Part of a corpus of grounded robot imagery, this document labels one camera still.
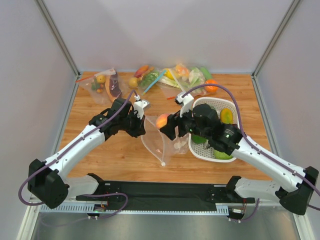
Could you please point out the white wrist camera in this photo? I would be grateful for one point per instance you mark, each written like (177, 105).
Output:
(185, 101)
(139, 106)

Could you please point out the white plastic basket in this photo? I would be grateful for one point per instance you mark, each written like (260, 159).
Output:
(205, 151)

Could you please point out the red mango toy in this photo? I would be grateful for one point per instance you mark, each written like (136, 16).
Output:
(141, 71)

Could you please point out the polka dot zip bag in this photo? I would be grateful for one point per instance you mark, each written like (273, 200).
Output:
(159, 145)

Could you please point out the red apple toy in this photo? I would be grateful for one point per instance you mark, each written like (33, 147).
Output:
(161, 121)

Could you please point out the green bell pepper toy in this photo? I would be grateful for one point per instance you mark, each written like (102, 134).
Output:
(198, 139)

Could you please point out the yellow pear toy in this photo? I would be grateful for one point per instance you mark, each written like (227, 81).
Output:
(133, 82)

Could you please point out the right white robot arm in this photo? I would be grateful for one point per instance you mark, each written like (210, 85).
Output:
(292, 186)

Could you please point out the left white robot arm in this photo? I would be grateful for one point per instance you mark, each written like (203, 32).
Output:
(49, 180)

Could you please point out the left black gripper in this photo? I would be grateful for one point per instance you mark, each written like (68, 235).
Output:
(136, 124)

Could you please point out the green cabbage toy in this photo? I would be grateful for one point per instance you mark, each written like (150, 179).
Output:
(221, 155)

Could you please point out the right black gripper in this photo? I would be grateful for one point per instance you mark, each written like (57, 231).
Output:
(181, 124)

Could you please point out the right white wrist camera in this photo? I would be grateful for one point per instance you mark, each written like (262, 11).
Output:
(185, 101)

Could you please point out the yellow green pepper toy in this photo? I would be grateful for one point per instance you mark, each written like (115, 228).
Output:
(226, 116)

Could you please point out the steak toy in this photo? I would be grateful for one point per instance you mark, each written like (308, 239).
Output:
(112, 87)

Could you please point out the orange fruit toy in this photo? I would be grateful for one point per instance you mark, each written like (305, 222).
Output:
(210, 88)

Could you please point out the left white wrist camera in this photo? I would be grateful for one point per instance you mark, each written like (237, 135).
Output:
(139, 106)

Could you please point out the large zip bag vegetables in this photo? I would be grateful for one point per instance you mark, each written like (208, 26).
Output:
(181, 78)

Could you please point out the zip bag with meat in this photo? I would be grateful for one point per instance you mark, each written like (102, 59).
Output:
(95, 86)

